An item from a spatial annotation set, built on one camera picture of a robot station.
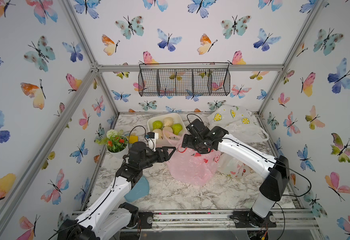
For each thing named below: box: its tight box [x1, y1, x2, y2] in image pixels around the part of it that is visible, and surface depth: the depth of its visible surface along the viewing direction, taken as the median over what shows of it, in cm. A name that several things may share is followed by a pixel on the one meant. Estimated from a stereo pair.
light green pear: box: [152, 120, 163, 131], surface depth 110 cm
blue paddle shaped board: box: [124, 175, 150, 203], surface depth 84 cm
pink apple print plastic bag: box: [162, 129, 221, 186], surface depth 85 cm
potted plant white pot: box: [94, 129, 129, 160], surface depth 86 cm
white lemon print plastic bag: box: [207, 104, 269, 143], surface depth 109 cm
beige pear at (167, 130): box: [162, 126, 174, 134], surface depth 107 cm
